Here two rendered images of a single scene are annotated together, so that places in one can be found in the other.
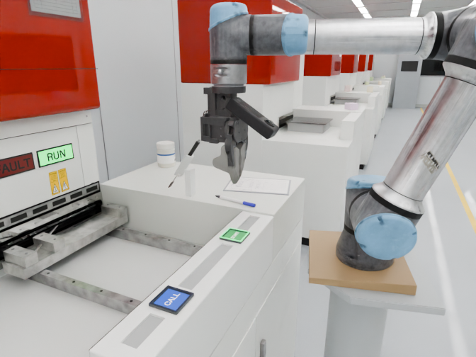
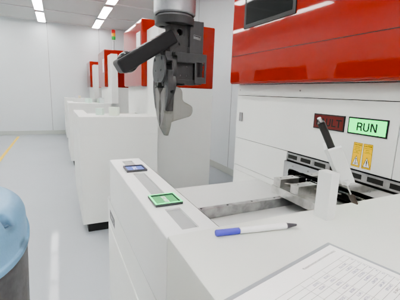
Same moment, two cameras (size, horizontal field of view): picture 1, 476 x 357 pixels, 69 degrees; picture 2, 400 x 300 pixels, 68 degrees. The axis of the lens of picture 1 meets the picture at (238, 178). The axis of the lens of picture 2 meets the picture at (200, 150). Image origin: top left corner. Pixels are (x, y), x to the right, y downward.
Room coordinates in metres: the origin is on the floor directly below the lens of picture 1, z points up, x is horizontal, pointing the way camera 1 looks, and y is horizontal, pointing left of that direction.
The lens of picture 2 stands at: (1.15, -0.38, 1.18)
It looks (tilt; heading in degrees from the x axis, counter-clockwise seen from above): 11 degrees down; 130
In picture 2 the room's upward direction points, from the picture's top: 2 degrees clockwise
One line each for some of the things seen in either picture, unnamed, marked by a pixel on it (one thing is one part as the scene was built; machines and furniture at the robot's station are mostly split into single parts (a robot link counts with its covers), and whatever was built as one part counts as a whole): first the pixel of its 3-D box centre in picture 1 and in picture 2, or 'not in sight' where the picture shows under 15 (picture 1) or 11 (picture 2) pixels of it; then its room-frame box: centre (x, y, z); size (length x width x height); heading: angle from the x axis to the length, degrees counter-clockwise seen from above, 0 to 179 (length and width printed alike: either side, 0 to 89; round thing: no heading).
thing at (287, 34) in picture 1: (279, 35); not in sight; (0.75, -0.08, 1.40); 0.11 x 0.11 x 0.08; 81
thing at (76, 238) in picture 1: (74, 239); (322, 205); (0.91, 0.48, 0.87); 0.36 x 0.08 x 0.03; 156
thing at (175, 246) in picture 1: (157, 241); not in sight; (0.95, 0.25, 0.84); 0.50 x 0.02 x 0.03; 66
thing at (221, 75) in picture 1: (227, 76); (174, 6); (0.74, 0.02, 1.33); 0.08 x 0.08 x 0.05
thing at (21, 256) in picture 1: (20, 256); (286, 181); (0.76, 0.54, 0.89); 0.08 x 0.03 x 0.03; 66
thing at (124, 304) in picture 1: (88, 291); (239, 207); (0.70, 0.36, 0.84); 0.50 x 0.02 x 0.03; 66
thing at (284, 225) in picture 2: (234, 200); (257, 228); (0.95, 0.01, 0.97); 0.14 x 0.01 x 0.01; 57
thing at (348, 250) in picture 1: (365, 239); not in sight; (0.84, -0.35, 0.90); 0.15 x 0.15 x 0.10
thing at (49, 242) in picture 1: (49, 241); (303, 188); (0.83, 0.51, 0.89); 0.08 x 0.03 x 0.03; 66
